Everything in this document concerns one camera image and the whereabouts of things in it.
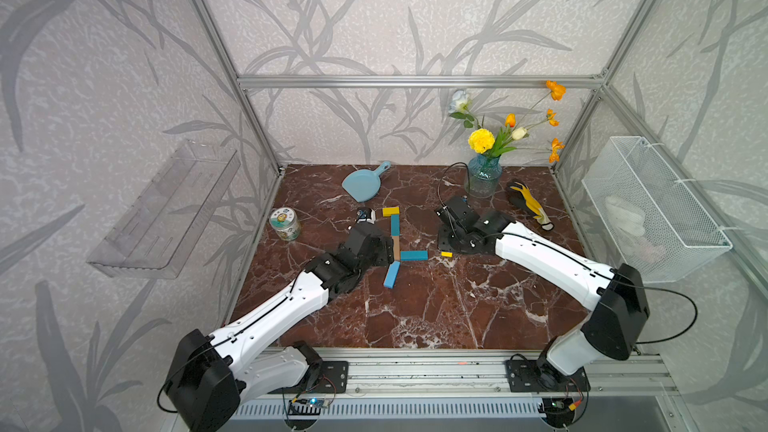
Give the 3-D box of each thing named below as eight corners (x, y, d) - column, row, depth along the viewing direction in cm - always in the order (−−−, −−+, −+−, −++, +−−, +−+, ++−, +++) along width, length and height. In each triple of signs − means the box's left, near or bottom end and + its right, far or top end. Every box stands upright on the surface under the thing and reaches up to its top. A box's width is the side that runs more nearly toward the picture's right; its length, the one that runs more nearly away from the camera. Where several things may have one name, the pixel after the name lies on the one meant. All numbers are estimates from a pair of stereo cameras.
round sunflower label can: (276, 241, 102) (266, 226, 95) (282, 222, 107) (273, 207, 100) (298, 241, 102) (290, 226, 95) (303, 222, 107) (296, 207, 100)
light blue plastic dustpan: (337, 196, 114) (336, 192, 113) (358, 159, 128) (358, 155, 126) (371, 205, 112) (371, 201, 110) (390, 166, 125) (389, 162, 123)
